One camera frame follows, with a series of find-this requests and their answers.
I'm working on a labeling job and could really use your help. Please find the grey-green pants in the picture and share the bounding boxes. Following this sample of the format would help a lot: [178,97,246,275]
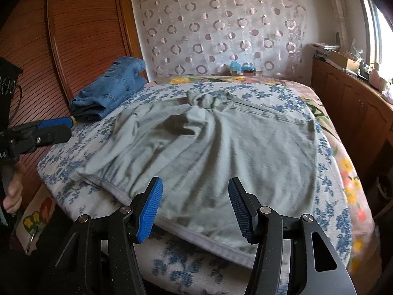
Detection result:
[76,91,318,267]

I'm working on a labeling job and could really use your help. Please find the person's left hand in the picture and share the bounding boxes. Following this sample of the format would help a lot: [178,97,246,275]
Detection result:
[3,161,25,214]

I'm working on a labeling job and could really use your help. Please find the blue floral white blanket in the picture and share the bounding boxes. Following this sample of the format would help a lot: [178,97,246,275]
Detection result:
[38,82,352,294]

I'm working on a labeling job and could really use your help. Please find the folded blue jeans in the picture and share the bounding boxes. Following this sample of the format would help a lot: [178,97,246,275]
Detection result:
[70,57,147,122]

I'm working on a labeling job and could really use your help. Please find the colourful floral bed sheet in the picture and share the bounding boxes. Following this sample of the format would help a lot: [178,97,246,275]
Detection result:
[17,77,381,276]

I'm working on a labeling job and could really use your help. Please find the wooden louvered wardrobe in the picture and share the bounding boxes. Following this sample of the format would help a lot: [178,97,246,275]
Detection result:
[0,0,148,213]

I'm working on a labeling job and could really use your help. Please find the small box with blue items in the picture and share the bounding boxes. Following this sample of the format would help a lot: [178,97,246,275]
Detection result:
[229,61,256,77]

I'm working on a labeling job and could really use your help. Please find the wooden side cabinet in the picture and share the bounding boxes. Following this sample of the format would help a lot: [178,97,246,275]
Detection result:
[311,58,392,192]

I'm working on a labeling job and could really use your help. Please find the circle patterned sheer curtain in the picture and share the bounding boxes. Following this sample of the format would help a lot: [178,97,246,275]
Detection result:
[135,0,306,79]

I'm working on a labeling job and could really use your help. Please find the cardboard box on cabinet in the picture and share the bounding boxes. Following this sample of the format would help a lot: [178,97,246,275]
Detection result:
[329,51,360,73]

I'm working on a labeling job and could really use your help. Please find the stack of papers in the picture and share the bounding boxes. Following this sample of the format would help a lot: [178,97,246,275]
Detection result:
[310,43,340,59]

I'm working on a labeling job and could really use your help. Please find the window frame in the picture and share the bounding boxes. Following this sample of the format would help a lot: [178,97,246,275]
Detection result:
[361,0,392,71]

